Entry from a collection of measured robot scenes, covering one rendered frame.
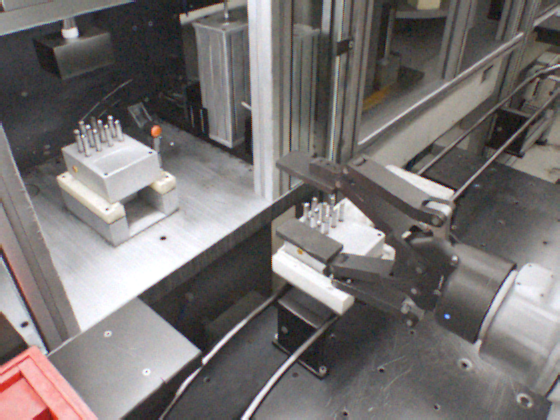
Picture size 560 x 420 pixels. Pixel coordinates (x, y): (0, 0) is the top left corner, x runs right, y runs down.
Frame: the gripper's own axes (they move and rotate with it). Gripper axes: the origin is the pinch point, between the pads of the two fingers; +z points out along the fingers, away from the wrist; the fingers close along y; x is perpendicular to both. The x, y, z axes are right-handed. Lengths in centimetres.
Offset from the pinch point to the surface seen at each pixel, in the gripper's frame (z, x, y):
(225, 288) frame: 38, -20, -56
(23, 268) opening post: 21.4, 21.8, -7.3
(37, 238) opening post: 21.4, 19.3, -4.6
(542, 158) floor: 16, -236, -112
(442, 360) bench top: -12, -27, -44
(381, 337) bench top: -1, -24, -44
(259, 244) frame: 38, -32, -50
